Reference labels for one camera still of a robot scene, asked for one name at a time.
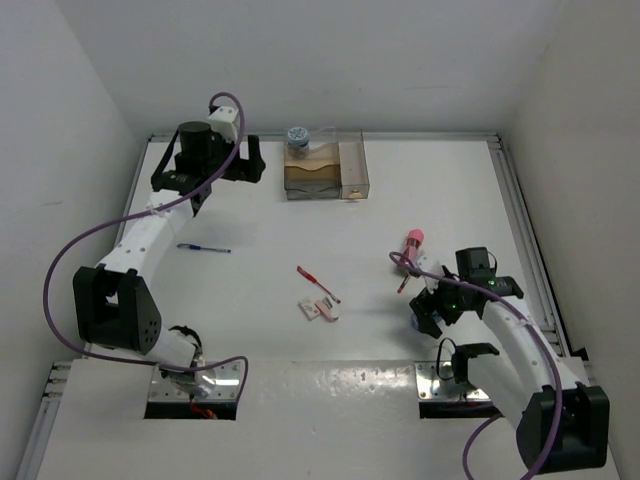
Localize white eraser block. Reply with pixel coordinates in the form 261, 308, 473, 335
298, 298, 321, 321

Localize transparent tiered desk organizer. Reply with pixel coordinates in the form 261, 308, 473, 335
283, 127, 341, 201

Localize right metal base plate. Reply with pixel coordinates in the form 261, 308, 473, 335
415, 361, 491, 404

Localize red gel pen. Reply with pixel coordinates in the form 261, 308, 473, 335
296, 265, 341, 304

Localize pink cap glue stick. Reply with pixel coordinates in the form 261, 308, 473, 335
396, 229, 424, 275

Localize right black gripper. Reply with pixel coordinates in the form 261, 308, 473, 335
409, 266, 472, 337

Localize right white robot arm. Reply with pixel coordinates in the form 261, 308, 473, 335
409, 247, 610, 479

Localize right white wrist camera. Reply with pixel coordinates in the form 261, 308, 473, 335
416, 253, 444, 294

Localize purple cable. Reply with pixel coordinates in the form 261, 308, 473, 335
42, 91, 250, 391
388, 250, 566, 480

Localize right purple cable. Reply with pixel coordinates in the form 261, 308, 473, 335
388, 250, 566, 480

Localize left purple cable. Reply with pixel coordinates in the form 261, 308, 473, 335
42, 91, 250, 391

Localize blue ballpoint pen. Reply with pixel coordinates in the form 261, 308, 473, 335
176, 243, 232, 254

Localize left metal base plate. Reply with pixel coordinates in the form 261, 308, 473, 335
148, 362, 243, 403

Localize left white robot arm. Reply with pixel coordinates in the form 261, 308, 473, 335
73, 121, 266, 375

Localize blue tape roll stack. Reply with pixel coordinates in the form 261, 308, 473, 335
286, 126, 310, 158

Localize metal base plate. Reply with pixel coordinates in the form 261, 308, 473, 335
148, 362, 243, 403
415, 361, 491, 404

